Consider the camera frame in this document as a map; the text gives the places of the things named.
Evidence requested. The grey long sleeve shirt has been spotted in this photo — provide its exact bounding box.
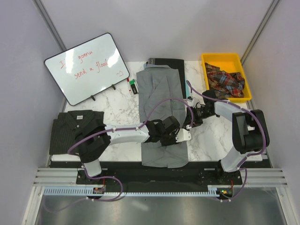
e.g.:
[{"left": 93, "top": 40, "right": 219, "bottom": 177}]
[{"left": 136, "top": 64, "right": 188, "bottom": 168}]

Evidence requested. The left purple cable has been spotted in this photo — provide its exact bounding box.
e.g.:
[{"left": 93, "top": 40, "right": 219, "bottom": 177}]
[{"left": 67, "top": 97, "right": 195, "bottom": 181}]

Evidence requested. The plaid shirt in bin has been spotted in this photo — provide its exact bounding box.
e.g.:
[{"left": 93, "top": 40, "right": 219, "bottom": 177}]
[{"left": 204, "top": 63, "right": 246, "bottom": 99}]

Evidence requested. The yellow plastic bin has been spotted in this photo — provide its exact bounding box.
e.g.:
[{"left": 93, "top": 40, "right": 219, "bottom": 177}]
[{"left": 201, "top": 53, "right": 252, "bottom": 103}]

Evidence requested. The white whiteboard black frame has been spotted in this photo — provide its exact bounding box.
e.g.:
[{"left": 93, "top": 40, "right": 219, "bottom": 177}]
[{"left": 44, "top": 33, "right": 130, "bottom": 106}]

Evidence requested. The green black marker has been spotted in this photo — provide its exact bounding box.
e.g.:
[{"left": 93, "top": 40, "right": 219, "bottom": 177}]
[{"left": 129, "top": 79, "right": 138, "bottom": 95}]

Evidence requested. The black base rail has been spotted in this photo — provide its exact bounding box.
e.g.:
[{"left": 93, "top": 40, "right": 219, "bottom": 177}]
[{"left": 75, "top": 160, "right": 243, "bottom": 194}]

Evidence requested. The folded black striped shirt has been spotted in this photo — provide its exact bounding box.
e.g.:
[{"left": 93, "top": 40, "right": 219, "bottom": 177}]
[{"left": 49, "top": 110, "right": 104, "bottom": 155}]

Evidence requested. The black folder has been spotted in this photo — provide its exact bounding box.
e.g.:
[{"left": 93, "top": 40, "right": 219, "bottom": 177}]
[{"left": 145, "top": 58, "right": 187, "bottom": 98}]

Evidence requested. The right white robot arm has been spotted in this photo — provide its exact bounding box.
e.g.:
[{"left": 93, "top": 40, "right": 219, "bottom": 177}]
[{"left": 183, "top": 90, "right": 270, "bottom": 185}]

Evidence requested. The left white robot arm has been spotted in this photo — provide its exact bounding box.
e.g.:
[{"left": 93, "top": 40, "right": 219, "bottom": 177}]
[{"left": 67, "top": 116, "right": 183, "bottom": 184}]

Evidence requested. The white slotted cable duct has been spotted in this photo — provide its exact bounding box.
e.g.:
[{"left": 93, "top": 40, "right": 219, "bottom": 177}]
[{"left": 43, "top": 187, "right": 219, "bottom": 197}]

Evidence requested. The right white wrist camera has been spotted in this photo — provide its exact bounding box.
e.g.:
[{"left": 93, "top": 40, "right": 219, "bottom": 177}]
[{"left": 186, "top": 96, "right": 200, "bottom": 107}]

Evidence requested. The red marker pen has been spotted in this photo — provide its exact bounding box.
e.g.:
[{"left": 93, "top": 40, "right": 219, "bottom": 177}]
[{"left": 127, "top": 78, "right": 132, "bottom": 92}]

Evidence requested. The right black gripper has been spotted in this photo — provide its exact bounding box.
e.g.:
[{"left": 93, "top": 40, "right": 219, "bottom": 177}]
[{"left": 181, "top": 106, "right": 214, "bottom": 129}]

